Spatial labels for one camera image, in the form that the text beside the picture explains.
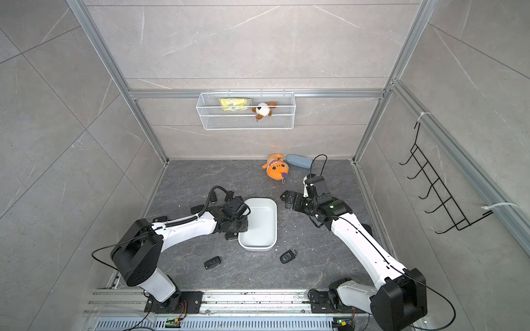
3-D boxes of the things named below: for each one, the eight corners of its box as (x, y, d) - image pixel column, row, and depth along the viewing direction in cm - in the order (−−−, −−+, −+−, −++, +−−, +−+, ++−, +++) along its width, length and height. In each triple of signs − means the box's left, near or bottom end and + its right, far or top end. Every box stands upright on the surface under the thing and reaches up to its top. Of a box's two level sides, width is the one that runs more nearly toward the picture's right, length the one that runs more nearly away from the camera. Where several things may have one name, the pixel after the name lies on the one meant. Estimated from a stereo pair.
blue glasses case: (285, 161, 121) (285, 157, 118) (288, 156, 124) (288, 152, 121) (309, 168, 117) (310, 164, 115) (311, 163, 120) (312, 159, 117)
